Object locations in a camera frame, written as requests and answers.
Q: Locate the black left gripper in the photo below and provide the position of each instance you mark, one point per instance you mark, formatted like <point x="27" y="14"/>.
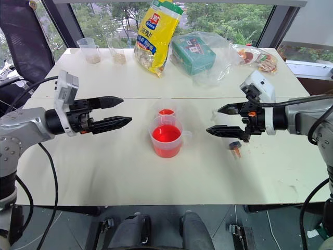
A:
<point x="79" y="118"/>

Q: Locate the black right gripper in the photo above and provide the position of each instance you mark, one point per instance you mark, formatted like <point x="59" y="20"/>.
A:
<point x="256" y="119"/>

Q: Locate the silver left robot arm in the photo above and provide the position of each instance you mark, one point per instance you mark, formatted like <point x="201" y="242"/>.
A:
<point x="23" y="122"/>

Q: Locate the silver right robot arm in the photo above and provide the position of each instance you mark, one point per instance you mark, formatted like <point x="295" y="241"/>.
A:
<point x="299" y="117"/>

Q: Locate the clear plastic tube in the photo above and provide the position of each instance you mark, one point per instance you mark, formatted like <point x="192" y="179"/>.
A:
<point x="235" y="149"/>

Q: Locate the small cup with red liquid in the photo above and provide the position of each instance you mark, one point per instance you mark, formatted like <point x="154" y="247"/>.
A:
<point x="166" y="112"/>

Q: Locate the clear measuring cup with oats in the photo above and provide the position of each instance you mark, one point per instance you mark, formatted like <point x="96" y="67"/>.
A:
<point x="89" y="53"/>

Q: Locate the measuring cup with red liquid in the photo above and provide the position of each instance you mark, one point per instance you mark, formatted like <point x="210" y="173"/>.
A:
<point x="166" y="140"/>

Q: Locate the tall clear glass with oats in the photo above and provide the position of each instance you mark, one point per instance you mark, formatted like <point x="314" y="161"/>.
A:
<point x="117" y="52"/>

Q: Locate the clear packet with red snack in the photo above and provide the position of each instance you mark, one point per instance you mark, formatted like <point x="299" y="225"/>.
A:
<point x="247" y="56"/>

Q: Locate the clear packet with brown snacks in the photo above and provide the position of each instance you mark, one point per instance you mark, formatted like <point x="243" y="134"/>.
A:
<point x="268" y="63"/>

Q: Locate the green box in plastic bag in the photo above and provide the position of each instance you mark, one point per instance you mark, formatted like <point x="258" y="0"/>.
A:
<point x="223" y="52"/>

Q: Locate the green cardboard box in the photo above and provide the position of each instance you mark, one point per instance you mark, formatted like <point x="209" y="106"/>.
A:
<point x="193" y="56"/>

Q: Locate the yellow oat bag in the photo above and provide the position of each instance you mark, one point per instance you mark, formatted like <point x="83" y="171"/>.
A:
<point x="156" y="39"/>

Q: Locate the white window sill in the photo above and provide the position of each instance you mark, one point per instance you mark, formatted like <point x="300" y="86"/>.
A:
<point x="309" y="68"/>

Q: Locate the white device with black letters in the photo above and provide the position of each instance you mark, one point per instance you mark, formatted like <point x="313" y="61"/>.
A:
<point x="6" y="71"/>

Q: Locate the black office chair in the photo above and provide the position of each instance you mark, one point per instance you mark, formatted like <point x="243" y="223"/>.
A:
<point x="23" y="39"/>

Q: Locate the dark rounded shape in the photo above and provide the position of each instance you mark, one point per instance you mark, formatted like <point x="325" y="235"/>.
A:
<point x="130" y="231"/>
<point x="196" y="231"/>

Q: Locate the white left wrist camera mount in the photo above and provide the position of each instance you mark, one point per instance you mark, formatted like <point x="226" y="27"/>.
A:
<point x="65" y="88"/>

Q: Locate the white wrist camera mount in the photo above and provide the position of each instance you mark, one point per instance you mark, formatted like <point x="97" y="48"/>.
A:
<point x="65" y="88"/>
<point x="265" y="86"/>

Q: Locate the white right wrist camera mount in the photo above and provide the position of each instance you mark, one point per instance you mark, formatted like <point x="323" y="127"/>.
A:
<point x="265" y="86"/>

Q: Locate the black window frame post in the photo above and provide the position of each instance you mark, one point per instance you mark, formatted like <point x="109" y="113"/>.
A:
<point x="65" y="24"/>
<point x="279" y="26"/>

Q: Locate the black table frame bar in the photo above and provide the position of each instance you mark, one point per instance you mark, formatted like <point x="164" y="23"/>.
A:
<point x="273" y="208"/>

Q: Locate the black table foot bracket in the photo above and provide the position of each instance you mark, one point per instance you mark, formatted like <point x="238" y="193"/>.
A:
<point x="107" y="225"/>
<point x="240" y="235"/>

